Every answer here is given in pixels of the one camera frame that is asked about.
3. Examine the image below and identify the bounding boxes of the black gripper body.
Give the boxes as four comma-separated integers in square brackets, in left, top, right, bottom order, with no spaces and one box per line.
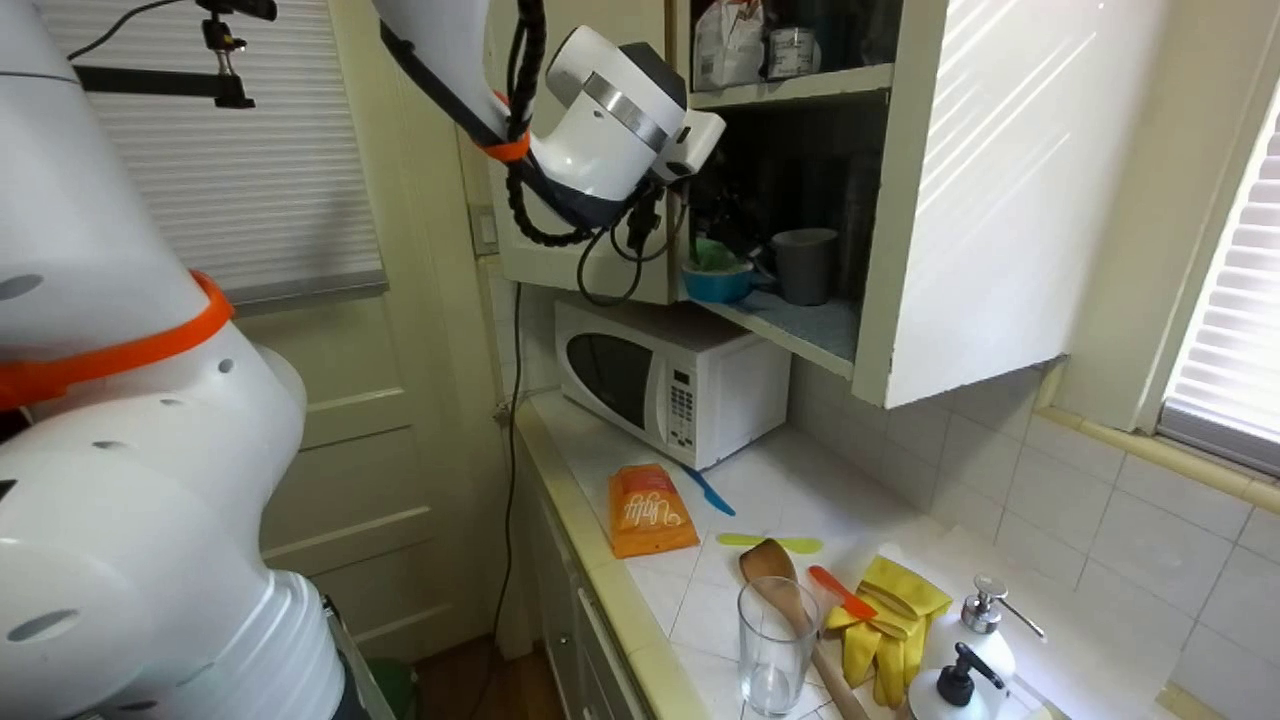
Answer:
[662,133,754,238]

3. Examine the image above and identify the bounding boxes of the grey mug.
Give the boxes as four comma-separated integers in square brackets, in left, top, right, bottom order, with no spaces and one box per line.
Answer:
[767,225,844,308]

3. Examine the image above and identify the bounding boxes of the cream cabinet door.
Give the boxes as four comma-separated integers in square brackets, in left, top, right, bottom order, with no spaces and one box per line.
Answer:
[851,0,1176,412]

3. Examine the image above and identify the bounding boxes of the cream base cabinet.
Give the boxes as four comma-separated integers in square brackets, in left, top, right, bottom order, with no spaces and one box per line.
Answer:
[513,454,656,720]

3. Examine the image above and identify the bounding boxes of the green cloth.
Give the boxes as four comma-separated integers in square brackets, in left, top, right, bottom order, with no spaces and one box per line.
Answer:
[693,238,754,277]

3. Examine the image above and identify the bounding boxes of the blue bowl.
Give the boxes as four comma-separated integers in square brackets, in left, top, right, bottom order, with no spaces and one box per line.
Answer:
[681,259,761,308]

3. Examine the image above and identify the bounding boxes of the white plastic bag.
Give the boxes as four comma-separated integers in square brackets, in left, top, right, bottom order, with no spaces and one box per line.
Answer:
[690,0,773,94]

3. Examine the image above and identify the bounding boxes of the grey packet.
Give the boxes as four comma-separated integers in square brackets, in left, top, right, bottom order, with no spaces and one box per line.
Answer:
[763,20,830,82]

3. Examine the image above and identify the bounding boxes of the white microwave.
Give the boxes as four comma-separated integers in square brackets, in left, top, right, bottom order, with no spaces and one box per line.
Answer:
[552,296,797,473]

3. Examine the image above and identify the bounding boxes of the blue utensil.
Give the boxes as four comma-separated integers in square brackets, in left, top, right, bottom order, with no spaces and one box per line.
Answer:
[683,463,739,521]

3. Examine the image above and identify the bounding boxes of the orange packet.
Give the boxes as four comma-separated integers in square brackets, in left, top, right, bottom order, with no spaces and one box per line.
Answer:
[606,462,704,561]

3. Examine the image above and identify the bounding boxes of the yellow-green utensil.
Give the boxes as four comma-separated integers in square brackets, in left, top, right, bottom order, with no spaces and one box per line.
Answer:
[711,532,830,561]

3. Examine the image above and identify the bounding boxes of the wooden spoon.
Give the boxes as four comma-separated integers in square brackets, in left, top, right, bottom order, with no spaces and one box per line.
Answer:
[738,538,872,720]

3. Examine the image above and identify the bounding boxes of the white panelled door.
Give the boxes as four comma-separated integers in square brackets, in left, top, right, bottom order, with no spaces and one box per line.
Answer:
[225,286,513,664]

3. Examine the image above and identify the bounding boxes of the white window blind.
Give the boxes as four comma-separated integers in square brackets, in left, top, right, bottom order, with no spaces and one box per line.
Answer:
[1157,75,1280,476]
[32,0,394,316]

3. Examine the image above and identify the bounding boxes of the orange plastic spoon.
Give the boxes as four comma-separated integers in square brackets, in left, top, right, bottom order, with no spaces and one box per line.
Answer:
[805,564,885,627]

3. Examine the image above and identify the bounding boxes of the yellow rubber gloves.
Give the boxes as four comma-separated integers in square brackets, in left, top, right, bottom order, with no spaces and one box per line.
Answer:
[820,554,956,713]

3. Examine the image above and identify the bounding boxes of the clear drinking glass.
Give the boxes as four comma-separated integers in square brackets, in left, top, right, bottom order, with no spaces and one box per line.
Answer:
[738,578,820,720]

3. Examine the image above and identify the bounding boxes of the soap bottle with black pump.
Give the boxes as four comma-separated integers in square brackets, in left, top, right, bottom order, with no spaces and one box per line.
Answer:
[910,642,1012,720]

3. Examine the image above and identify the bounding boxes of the wall light switch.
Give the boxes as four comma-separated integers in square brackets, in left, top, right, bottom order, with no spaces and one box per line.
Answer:
[470,199,504,259]

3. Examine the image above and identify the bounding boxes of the black microwave power cord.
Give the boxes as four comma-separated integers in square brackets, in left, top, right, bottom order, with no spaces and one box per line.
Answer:
[488,286,531,645]

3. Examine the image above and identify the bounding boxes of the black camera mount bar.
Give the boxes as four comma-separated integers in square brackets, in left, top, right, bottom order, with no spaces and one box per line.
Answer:
[74,0,281,111]

